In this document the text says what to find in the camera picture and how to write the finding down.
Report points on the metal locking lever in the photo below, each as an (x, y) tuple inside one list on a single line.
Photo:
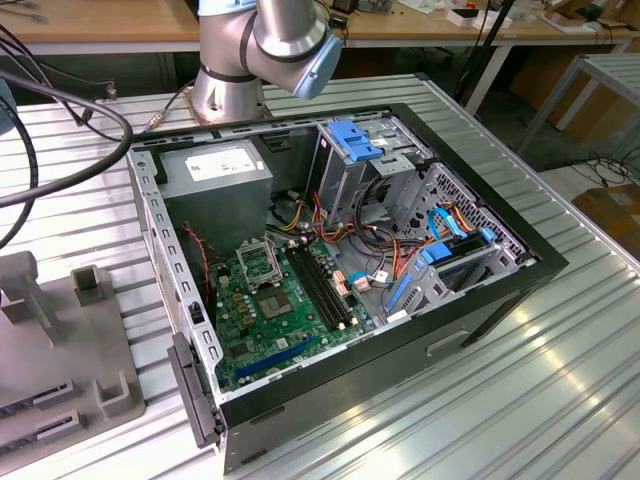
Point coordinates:
[(274, 256)]

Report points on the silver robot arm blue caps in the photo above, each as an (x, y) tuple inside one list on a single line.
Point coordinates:
[(280, 35)]

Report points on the CPU socket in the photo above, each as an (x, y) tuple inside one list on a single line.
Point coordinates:
[(273, 302)]

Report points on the black RAM slot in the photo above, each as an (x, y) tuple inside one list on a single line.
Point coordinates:
[(327, 287), (314, 287)]

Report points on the grey optical drive cage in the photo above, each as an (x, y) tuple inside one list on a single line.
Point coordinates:
[(340, 185)]

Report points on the blue drive bay latch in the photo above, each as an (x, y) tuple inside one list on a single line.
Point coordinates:
[(350, 140)]

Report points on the green motherboard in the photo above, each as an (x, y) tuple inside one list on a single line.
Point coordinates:
[(265, 334)]

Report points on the blue disk carrier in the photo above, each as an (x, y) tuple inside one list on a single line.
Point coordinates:
[(434, 254)]

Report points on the blue expansion slot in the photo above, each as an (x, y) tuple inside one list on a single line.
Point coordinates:
[(275, 357)]

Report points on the grey power supply unit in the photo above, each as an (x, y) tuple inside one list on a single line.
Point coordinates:
[(200, 200)]

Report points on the black open PC case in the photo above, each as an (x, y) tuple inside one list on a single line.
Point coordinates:
[(350, 395)]

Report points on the perforated grey disk bay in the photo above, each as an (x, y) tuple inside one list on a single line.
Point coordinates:
[(505, 252)]

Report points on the black plastic case latch strip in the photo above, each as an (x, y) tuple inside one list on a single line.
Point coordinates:
[(192, 390)]

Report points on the white box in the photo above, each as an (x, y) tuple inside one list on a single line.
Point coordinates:
[(469, 21)]

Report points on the grey parts rack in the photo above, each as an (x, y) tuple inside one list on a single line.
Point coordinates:
[(75, 350)]

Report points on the brown cardboard box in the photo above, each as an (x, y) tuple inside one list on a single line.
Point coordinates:
[(595, 112), (615, 210)]

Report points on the flat cardboard piece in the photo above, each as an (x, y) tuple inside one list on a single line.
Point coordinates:
[(560, 20)]

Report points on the blue carrier rail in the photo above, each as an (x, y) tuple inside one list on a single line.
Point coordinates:
[(397, 295)]

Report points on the wooden desk white frame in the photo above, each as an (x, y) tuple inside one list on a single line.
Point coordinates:
[(100, 20)]

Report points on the grey metal frame table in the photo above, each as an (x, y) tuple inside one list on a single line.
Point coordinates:
[(615, 67)]

